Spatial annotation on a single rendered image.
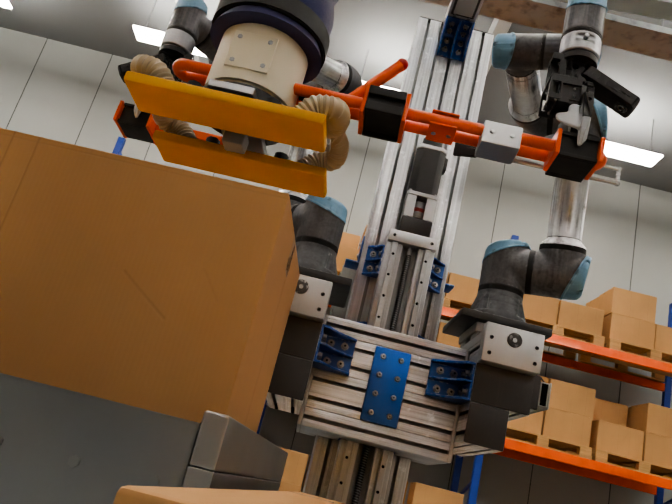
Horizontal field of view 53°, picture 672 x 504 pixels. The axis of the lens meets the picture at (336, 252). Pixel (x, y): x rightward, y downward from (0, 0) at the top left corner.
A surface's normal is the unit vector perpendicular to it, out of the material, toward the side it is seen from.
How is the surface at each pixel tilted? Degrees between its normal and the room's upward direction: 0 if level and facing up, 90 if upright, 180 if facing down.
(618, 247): 90
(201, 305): 90
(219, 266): 90
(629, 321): 90
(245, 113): 179
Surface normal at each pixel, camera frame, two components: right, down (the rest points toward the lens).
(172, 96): -0.24, 0.91
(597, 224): 0.07, -0.32
